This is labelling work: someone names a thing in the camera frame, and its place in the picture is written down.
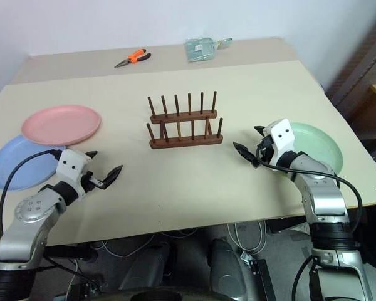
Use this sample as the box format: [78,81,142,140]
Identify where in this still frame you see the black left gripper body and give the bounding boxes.
[80,171,103,194]

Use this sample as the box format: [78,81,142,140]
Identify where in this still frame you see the dark rounded shape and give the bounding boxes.
[118,241,177,292]
[209,237,243,296]

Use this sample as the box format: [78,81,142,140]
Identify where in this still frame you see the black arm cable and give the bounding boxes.
[0,149,63,236]
[256,146,363,235]

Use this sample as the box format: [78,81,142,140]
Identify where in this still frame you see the white cable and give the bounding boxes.
[227,220,268,255]
[92,228,192,260]

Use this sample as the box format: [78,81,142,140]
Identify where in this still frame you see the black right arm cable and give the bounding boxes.
[256,146,363,235]

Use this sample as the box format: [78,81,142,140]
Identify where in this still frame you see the blue plate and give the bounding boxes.
[0,134,67,192]

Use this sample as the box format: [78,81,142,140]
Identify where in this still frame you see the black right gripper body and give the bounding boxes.
[256,135,275,164]

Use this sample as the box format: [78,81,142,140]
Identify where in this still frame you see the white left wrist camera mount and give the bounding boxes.
[55,149,92,199]

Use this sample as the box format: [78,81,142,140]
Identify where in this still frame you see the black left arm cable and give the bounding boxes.
[0,149,63,236]

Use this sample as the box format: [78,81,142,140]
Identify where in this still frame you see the green plate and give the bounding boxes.
[289,121,344,177]

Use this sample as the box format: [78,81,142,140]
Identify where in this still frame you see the pink plate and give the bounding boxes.
[21,105,102,147]

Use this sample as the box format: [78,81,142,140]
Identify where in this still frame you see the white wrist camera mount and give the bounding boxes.
[264,119,297,166]
[55,149,92,199]

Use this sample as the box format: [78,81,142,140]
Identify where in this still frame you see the orange handled pliers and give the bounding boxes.
[113,48,152,70]

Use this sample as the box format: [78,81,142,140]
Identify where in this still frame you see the green packaged cloth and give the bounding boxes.
[184,36,218,63]

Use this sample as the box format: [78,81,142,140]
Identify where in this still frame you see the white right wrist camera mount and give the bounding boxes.
[264,119,297,166]

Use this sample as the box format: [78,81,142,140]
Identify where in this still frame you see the wooden dish rack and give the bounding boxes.
[146,90,224,151]

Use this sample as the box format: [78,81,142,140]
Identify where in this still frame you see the black table bracket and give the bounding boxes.
[240,250,277,301]

